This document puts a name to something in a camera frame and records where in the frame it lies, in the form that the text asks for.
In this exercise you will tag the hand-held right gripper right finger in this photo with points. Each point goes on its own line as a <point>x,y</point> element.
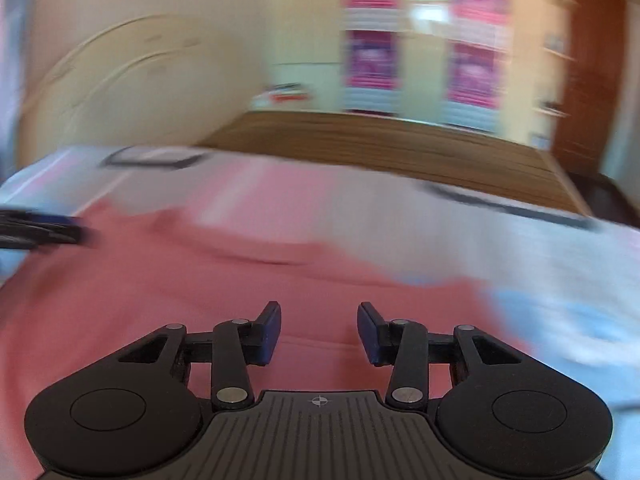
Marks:
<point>368,332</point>

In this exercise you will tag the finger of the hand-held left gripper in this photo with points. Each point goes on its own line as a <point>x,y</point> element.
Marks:
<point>50,230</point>

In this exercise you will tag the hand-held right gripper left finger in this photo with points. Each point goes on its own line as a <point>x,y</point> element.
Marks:
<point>270,332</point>

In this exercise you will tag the pink sweater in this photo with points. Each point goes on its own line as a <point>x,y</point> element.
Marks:
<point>200,285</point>

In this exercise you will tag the cream round headboard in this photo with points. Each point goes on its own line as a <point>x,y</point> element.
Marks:
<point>125,85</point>

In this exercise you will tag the brown wooden bed board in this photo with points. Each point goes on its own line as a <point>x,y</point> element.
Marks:
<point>400,155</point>

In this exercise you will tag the patterned bed sheet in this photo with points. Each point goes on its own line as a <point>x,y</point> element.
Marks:
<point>550,260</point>

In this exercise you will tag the stack of books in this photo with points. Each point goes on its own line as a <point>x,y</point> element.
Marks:
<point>285,95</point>

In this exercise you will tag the wooden chair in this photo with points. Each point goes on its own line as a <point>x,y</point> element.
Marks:
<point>602,195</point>

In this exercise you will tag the cream wardrobe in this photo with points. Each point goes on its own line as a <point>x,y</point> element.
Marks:
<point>425,35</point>

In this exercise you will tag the cream corner shelves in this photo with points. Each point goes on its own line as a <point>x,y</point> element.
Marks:
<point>557,60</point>

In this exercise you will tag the brown wooden door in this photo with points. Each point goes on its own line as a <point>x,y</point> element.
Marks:
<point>590,70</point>

